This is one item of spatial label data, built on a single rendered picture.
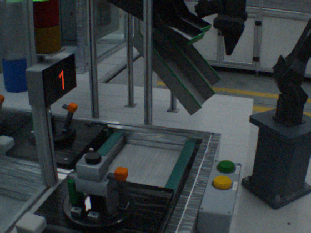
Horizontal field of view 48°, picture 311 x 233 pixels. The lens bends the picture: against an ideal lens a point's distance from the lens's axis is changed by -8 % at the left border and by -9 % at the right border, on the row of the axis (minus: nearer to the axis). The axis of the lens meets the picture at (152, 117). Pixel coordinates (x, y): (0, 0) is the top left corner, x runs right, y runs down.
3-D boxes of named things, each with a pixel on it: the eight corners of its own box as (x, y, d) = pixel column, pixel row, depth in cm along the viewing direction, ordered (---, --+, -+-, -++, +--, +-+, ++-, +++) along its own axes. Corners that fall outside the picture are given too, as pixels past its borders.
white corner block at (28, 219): (49, 232, 67) (45, 216, 66) (38, 247, 63) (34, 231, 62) (29, 226, 68) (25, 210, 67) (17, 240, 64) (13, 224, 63)
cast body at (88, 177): (116, 185, 70) (114, 152, 67) (108, 198, 66) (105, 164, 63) (75, 177, 72) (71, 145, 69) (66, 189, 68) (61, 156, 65)
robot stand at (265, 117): (311, 191, 94) (326, 125, 86) (275, 210, 87) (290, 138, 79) (276, 168, 105) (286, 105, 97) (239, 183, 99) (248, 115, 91)
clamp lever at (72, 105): (71, 128, 99) (78, 105, 95) (67, 131, 97) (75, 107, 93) (59, 122, 99) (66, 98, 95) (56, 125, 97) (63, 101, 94)
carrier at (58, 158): (108, 130, 109) (105, 88, 104) (70, 172, 88) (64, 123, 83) (38, 120, 115) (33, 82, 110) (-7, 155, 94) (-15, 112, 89)
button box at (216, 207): (239, 183, 92) (241, 162, 90) (228, 237, 74) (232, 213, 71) (211, 180, 94) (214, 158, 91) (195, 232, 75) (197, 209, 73)
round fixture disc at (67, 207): (144, 197, 75) (144, 190, 75) (120, 241, 63) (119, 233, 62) (81, 186, 79) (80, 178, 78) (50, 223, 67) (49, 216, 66)
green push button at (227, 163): (234, 168, 89) (235, 161, 88) (232, 176, 86) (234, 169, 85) (218, 166, 90) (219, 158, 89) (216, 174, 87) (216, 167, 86)
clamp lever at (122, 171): (130, 202, 69) (128, 167, 66) (126, 208, 67) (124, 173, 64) (111, 198, 70) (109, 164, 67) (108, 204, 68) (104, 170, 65)
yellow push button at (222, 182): (231, 183, 83) (232, 176, 82) (229, 193, 79) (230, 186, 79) (214, 181, 84) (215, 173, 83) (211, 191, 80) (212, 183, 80)
